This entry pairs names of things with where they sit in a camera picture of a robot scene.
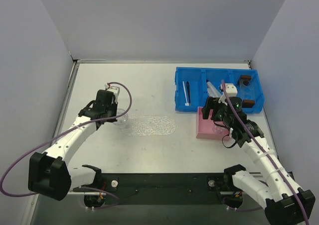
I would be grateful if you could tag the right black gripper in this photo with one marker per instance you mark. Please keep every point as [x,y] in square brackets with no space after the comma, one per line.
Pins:
[212,106]

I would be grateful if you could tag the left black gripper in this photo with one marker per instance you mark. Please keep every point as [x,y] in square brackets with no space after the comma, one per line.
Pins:
[109,109]

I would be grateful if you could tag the clear plastic cup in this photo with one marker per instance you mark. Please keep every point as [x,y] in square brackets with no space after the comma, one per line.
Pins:
[220,131]
[122,120]

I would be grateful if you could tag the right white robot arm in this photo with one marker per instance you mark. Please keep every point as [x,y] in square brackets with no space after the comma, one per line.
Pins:
[279,195]

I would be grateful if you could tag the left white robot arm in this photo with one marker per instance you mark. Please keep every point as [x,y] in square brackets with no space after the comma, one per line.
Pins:
[64,150]

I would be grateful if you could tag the white toothpaste tube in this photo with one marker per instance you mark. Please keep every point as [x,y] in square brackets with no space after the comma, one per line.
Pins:
[212,91]

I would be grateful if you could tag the white toothbrush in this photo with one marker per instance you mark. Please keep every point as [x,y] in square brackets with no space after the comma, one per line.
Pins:
[185,94]

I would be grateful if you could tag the black toothbrush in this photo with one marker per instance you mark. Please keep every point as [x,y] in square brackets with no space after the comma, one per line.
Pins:
[188,93]

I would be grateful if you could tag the clear textured oval tray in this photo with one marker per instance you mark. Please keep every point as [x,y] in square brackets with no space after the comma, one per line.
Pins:
[149,125]

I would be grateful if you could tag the pink plastic box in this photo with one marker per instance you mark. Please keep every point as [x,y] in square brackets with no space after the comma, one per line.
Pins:
[205,128]

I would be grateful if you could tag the blue compartment bin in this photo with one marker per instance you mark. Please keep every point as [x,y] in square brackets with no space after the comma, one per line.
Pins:
[198,89]

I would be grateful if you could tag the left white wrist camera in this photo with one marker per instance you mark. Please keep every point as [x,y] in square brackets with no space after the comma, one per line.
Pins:
[115,90]

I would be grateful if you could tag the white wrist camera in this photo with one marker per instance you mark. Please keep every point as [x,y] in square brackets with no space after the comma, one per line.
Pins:
[115,90]
[231,91]

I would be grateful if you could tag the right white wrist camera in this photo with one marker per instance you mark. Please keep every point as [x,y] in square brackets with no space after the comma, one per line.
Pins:
[231,91]

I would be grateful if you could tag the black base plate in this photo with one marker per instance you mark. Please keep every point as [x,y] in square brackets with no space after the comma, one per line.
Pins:
[165,189]

